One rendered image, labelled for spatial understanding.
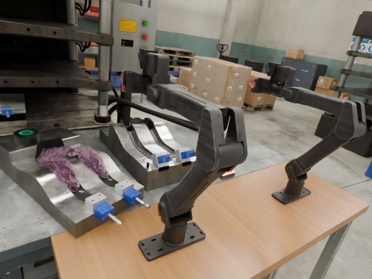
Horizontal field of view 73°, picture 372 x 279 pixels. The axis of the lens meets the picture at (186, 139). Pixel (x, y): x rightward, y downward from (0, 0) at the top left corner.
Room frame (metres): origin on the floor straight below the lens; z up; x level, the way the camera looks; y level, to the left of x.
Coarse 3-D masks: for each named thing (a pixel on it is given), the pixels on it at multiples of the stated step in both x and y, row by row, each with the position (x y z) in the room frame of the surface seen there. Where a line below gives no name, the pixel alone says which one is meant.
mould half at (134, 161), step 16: (112, 128) 1.04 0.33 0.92; (144, 128) 1.10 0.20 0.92; (160, 128) 1.14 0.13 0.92; (112, 144) 1.03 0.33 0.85; (128, 144) 0.97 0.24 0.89; (144, 144) 1.01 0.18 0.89; (176, 144) 1.07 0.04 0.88; (128, 160) 0.90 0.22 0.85; (144, 160) 0.86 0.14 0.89; (176, 160) 0.90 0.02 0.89; (192, 160) 0.93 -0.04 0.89; (144, 176) 0.80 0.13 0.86; (160, 176) 0.82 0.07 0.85; (176, 176) 0.87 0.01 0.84
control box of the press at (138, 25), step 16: (112, 0) 1.59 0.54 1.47; (112, 16) 1.58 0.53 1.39; (128, 16) 1.64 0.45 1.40; (144, 16) 1.71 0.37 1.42; (112, 32) 1.58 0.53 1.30; (128, 32) 1.64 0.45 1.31; (144, 32) 1.71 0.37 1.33; (112, 48) 1.58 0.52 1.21; (128, 48) 1.65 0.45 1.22; (144, 48) 1.71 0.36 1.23; (112, 64) 1.58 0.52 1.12; (128, 64) 1.65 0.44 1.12; (128, 96) 1.71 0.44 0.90; (128, 112) 1.72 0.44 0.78
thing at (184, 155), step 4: (184, 148) 0.93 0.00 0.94; (188, 148) 0.94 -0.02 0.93; (176, 152) 0.92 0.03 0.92; (180, 152) 0.90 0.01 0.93; (184, 152) 0.89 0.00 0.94; (188, 152) 0.88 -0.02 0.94; (192, 152) 0.88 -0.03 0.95; (180, 156) 0.90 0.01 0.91; (184, 156) 0.88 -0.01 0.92; (188, 156) 0.87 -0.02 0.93; (192, 156) 0.89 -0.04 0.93; (180, 160) 0.89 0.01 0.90; (184, 160) 0.90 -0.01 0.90; (188, 160) 0.91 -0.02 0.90
